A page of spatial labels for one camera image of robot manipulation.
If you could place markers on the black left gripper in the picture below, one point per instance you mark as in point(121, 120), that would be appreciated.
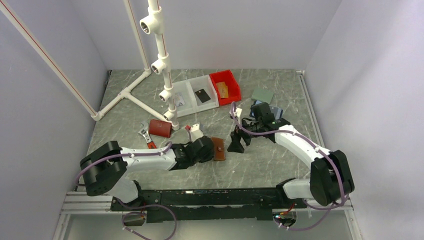
point(208, 156)

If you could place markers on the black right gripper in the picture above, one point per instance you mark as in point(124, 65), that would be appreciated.
point(235, 145)

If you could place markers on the brown leather card holder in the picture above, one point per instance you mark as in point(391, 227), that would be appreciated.
point(219, 149)

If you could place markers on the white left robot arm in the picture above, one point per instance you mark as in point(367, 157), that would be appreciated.
point(106, 170)

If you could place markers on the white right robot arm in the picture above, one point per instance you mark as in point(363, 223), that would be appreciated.
point(330, 180)

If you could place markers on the dark red card holder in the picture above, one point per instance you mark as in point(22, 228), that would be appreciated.
point(160, 128)

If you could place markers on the blue card holder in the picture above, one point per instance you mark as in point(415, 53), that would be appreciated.
point(277, 111)

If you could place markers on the green card holder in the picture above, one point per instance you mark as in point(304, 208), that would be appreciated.
point(262, 95)

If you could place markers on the id card in bin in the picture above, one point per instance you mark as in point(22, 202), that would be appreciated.
point(179, 99)

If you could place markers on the orange card in bin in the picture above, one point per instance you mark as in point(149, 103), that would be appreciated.
point(222, 90)

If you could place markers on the black card in bin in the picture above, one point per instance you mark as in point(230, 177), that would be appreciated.
point(202, 95)

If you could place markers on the red plastic bin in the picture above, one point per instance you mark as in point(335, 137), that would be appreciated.
point(233, 87)

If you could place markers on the clear left plastic bin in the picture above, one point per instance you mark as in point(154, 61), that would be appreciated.
point(184, 98)

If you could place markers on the clear plastic bin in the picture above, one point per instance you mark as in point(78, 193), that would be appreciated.
point(204, 82)
point(184, 98)

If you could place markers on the clear middle plastic bin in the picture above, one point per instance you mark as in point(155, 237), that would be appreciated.
point(204, 82)

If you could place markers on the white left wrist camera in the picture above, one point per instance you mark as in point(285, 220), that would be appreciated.
point(194, 132)

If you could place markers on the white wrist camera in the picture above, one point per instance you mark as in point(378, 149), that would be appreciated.
point(236, 113)
point(194, 132)

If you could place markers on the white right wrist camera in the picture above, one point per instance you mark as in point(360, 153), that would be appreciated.
point(236, 113)

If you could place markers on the adjustable wrench red handle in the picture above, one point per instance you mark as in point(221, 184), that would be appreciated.
point(144, 131)

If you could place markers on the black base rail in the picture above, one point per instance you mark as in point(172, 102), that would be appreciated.
point(211, 204)

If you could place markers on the white pvc pipe frame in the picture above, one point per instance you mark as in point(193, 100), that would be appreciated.
point(153, 23)

